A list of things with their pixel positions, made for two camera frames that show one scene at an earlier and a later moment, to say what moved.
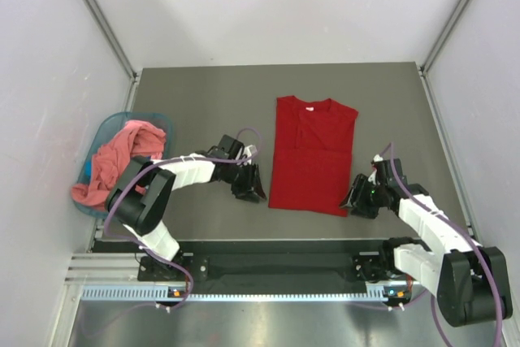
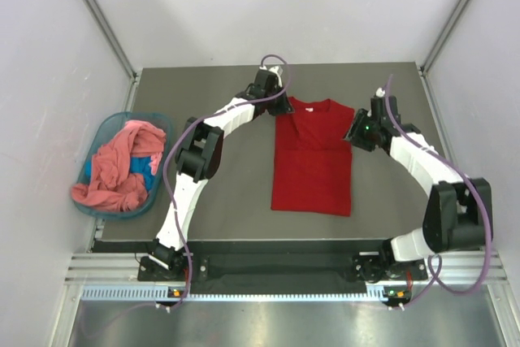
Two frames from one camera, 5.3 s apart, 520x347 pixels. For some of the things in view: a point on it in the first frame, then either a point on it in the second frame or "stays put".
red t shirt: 312,156 stays put
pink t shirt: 114,157 stays put
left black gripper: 251,189 → 283,106
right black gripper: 356,197 → 353,132
